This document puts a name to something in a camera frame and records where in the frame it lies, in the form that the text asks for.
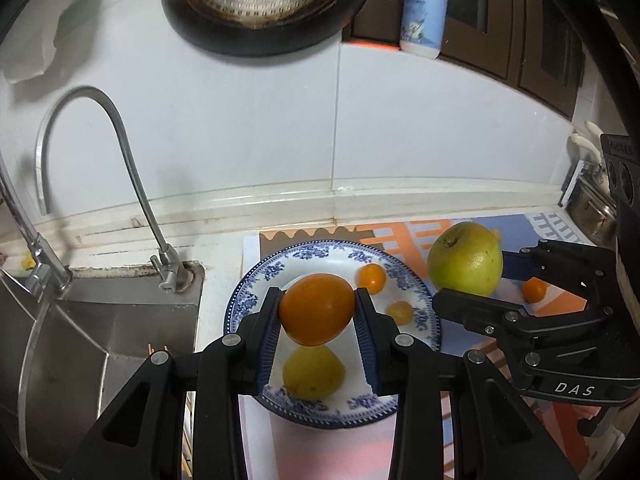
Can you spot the orange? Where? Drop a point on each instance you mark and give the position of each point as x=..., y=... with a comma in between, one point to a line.
x=316, y=310
x=534, y=290
x=372, y=278

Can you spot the blue and white plate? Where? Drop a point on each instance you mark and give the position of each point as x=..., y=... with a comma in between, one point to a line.
x=345, y=265

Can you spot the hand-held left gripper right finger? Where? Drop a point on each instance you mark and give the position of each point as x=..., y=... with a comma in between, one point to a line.
x=367, y=345

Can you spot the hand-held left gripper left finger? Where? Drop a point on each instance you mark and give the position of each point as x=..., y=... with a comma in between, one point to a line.
x=267, y=345

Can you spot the stainless steel sink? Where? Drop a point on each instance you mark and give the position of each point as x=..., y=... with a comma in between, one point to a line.
x=100, y=340

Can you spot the dark brown window frame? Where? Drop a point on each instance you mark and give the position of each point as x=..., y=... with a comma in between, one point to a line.
x=540, y=35

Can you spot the yellow lemon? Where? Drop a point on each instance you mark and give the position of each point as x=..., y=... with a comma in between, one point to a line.
x=314, y=372

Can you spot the stainless steel pot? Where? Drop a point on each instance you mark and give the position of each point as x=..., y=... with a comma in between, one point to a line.
x=592, y=210

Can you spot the white plastic wall holder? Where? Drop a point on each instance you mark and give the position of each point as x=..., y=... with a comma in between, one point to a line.
x=45, y=40

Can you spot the colourful patterned mat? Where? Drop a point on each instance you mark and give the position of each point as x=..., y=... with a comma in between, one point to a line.
x=400, y=232

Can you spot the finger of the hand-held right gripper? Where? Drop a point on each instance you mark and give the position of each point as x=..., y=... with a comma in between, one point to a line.
x=470, y=310
x=545, y=262

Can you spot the thin gooseneck steel faucet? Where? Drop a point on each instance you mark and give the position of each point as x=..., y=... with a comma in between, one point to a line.
x=120, y=140

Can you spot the tall steel kitchen faucet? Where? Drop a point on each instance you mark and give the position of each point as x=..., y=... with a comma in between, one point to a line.
x=35, y=260

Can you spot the white and blue pump bottle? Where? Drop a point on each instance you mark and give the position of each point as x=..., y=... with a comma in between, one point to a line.
x=422, y=15

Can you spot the black frying pan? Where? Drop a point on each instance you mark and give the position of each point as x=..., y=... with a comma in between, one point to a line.
x=270, y=40

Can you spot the green apple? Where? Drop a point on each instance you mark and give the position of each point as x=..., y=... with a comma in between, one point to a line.
x=465, y=260

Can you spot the small yellow fruit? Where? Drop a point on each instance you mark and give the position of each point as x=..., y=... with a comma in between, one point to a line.
x=400, y=313

